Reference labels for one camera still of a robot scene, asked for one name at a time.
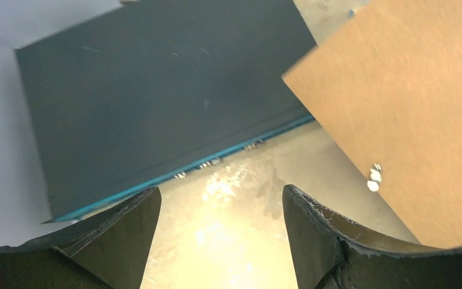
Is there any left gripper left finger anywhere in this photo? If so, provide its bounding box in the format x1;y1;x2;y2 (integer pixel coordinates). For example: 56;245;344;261
0;187;162;288

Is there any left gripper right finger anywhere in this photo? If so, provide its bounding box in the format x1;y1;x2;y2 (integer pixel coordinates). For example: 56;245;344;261
282;185;462;289

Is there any brown backing board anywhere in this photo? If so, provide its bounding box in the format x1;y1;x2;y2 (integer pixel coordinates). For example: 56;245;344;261
283;1;462;248

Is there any dark blue flat box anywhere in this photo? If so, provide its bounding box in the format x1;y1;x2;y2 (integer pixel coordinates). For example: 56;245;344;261
16;0;316;222

